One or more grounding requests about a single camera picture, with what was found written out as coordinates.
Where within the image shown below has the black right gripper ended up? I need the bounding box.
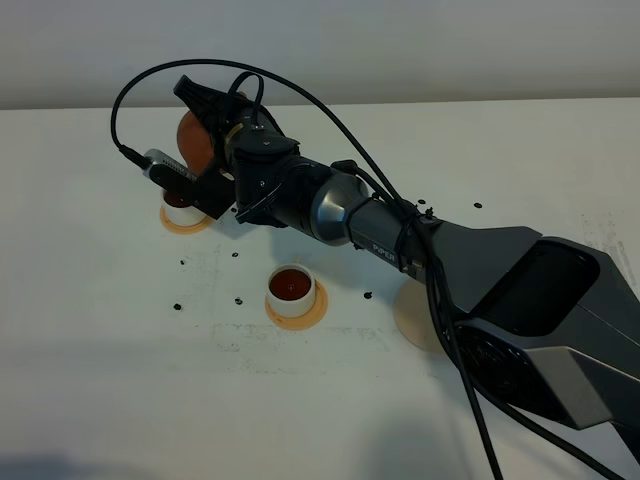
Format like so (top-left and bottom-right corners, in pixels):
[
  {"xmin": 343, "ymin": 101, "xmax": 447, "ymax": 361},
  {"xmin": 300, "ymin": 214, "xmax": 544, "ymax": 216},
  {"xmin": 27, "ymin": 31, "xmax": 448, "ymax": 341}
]
[{"xmin": 173, "ymin": 75, "xmax": 320, "ymax": 225}]

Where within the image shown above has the brown clay teapot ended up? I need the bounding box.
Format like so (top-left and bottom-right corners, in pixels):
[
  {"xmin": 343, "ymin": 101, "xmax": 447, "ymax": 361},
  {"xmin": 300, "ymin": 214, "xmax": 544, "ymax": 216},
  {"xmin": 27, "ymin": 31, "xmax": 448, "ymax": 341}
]
[{"xmin": 176, "ymin": 89, "xmax": 249, "ymax": 181}]

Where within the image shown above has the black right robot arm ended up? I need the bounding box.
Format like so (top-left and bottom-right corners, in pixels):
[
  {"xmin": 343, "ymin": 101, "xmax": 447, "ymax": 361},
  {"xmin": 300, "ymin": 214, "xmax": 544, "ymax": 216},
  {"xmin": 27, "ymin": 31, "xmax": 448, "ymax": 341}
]
[{"xmin": 174, "ymin": 78, "xmax": 639, "ymax": 431}]

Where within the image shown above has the beige round teapot coaster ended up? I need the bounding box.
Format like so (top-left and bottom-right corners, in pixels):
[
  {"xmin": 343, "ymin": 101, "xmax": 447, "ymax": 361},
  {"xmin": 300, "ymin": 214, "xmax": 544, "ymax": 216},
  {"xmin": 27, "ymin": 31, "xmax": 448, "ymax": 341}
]
[{"xmin": 393, "ymin": 279, "xmax": 445, "ymax": 356}]

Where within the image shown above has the white teacup far left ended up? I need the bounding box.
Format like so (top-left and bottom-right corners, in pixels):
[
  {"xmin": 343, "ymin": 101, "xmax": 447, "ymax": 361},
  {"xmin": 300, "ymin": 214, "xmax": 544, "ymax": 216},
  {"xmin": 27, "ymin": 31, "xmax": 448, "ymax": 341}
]
[{"xmin": 162, "ymin": 190, "xmax": 207, "ymax": 227}]

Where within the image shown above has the white teacup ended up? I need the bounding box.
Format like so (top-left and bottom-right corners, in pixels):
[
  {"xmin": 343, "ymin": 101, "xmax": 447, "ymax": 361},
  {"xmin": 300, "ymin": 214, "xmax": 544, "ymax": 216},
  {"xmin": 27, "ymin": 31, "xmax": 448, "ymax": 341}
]
[
  {"xmin": 266, "ymin": 263, "xmax": 316, "ymax": 318},
  {"xmin": 162, "ymin": 190, "xmax": 207, "ymax": 227}
]

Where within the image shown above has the orange coaster far left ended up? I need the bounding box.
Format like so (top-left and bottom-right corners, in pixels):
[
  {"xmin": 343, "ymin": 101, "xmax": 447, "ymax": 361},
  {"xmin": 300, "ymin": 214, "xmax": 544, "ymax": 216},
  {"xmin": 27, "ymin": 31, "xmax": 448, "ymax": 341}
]
[{"xmin": 159, "ymin": 207, "xmax": 215, "ymax": 235}]

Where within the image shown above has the orange coaster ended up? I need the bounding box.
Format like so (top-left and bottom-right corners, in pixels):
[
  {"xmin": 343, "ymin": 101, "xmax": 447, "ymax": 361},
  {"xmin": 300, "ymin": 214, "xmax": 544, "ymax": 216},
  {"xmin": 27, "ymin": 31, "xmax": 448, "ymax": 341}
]
[
  {"xmin": 265, "ymin": 281, "xmax": 329, "ymax": 331},
  {"xmin": 159, "ymin": 207, "xmax": 215, "ymax": 235}
]

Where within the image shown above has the white teacup centre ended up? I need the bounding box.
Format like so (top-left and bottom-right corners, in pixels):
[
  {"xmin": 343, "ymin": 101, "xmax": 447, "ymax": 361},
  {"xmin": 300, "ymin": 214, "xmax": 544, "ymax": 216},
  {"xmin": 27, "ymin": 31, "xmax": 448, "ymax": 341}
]
[{"xmin": 266, "ymin": 263, "xmax": 316, "ymax": 318}]

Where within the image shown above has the orange coaster centre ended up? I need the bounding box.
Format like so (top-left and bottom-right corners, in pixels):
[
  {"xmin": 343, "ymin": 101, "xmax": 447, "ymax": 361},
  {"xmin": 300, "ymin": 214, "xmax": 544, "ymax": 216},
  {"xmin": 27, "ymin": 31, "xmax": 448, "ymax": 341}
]
[{"xmin": 265, "ymin": 281, "xmax": 329, "ymax": 331}]

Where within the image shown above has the black right camera cable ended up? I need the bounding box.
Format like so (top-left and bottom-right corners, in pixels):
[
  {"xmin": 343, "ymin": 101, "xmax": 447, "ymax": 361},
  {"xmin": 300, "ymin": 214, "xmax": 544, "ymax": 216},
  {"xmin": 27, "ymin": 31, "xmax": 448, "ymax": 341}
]
[{"xmin": 110, "ymin": 58, "xmax": 631, "ymax": 480}]

